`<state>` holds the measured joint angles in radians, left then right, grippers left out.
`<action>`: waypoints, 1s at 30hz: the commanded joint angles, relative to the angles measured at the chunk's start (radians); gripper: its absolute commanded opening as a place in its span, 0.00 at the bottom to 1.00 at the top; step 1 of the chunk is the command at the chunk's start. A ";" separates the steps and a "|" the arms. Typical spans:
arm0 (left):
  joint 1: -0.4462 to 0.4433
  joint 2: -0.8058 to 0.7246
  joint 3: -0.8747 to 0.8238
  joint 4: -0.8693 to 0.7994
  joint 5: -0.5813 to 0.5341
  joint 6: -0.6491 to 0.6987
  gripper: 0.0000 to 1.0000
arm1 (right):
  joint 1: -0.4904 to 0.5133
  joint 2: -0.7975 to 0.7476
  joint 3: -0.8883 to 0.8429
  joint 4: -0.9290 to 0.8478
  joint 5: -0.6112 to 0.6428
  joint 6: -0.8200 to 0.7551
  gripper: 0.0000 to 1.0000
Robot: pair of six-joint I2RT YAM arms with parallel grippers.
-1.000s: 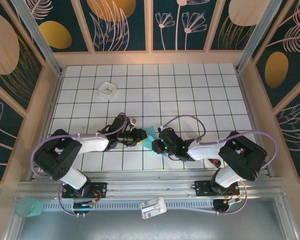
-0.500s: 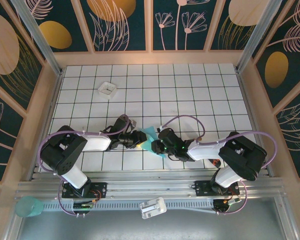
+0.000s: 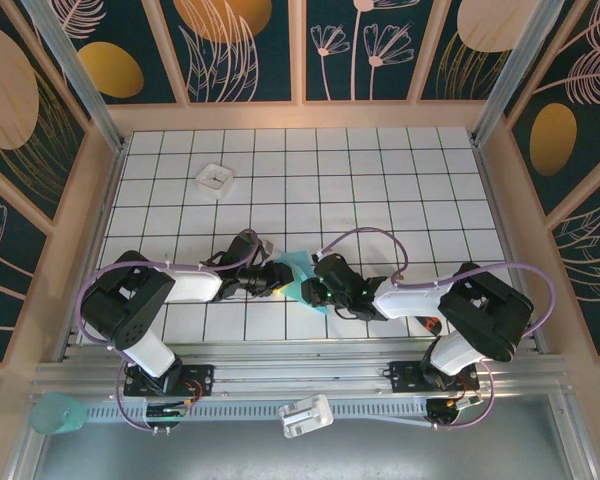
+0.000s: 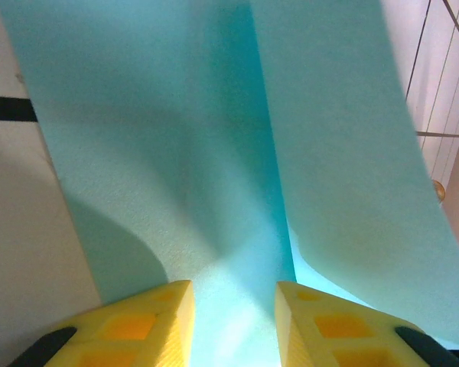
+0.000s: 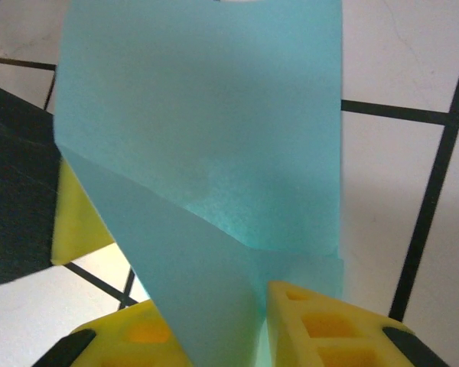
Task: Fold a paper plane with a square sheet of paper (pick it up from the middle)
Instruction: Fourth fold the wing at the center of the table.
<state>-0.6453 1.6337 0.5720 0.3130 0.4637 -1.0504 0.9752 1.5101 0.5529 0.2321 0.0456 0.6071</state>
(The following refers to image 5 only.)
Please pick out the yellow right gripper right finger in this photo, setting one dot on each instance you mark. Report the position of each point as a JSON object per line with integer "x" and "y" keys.
{"x": 329, "y": 336}

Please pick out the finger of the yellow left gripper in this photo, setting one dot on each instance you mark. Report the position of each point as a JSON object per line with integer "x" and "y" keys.
{"x": 72, "y": 221}

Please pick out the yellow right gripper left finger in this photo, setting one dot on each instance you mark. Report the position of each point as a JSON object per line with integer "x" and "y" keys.
{"x": 137, "y": 344}

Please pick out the light blue paper sheet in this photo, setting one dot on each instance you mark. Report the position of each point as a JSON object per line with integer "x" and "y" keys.
{"x": 199, "y": 134}

